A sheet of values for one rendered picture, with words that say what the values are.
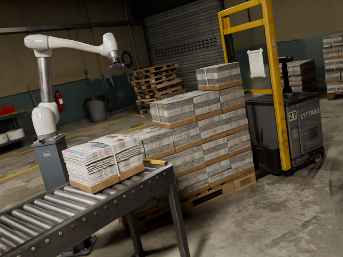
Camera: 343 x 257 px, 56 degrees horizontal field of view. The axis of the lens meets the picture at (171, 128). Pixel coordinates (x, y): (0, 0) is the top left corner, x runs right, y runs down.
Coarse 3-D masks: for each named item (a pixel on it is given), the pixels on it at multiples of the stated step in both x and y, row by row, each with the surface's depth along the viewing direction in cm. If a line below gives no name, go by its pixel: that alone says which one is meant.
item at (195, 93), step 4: (192, 92) 330; (196, 92) 324; (200, 92) 318; (204, 92) 312; (208, 92) 306; (176, 96) 325; (180, 96) 317; (184, 96) 309; (188, 96) 302; (192, 96) 298
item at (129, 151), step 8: (104, 136) 213; (112, 136) 207; (120, 136) 203; (128, 136) 200; (120, 144) 189; (128, 144) 192; (136, 144) 196; (120, 152) 189; (128, 152) 192; (136, 152) 196; (120, 160) 189; (128, 160) 194; (136, 160) 197; (128, 168) 193
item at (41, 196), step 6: (60, 186) 203; (48, 192) 196; (36, 198) 190; (42, 198) 192; (18, 204) 185; (24, 204) 184; (6, 210) 180; (12, 210) 179; (0, 216) 174; (0, 222) 174
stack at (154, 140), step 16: (144, 128) 316; (160, 128) 303; (176, 128) 291; (192, 128) 299; (208, 128) 308; (224, 128) 316; (144, 144) 279; (160, 144) 286; (176, 144) 293; (208, 144) 310; (224, 144) 318; (176, 160) 294; (192, 160) 303; (208, 160) 311; (224, 160) 320; (192, 176) 305; (208, 176) 313; (224, 176) 322; (160, 192) 291; (208, 192) 315; (224, 192) 324; (144, 208) 285; (192, 208) 308; (128, 224) 281; (144, 224) 286; (160, 224) 294
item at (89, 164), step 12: (84, 144) 201; (72, 156) 183; (84, 156) 174; (96, 156) 179; (108, 156) 183; (72, 168) 190; (84, 168) 178; (96, 168) 179; (108, 168) 184; (72, 180) 195; (84, 180) 182; (96, 180) 180
